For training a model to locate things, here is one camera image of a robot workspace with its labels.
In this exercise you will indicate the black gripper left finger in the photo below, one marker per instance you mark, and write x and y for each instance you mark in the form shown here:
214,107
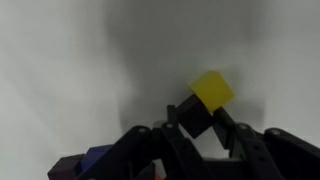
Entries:
166,150

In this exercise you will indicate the dark brown small block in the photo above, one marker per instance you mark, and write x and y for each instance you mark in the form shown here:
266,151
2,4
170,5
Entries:
194,116

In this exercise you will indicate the blue small block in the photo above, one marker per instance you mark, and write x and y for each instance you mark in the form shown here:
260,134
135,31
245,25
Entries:
95,155

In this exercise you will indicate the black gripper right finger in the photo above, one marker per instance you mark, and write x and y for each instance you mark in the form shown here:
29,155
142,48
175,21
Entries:
273,153

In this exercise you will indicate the dark purple small block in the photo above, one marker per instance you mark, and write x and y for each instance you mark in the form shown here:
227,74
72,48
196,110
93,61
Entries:
65,166

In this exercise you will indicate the yellow small block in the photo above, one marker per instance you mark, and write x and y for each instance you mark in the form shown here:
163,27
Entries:
212,90

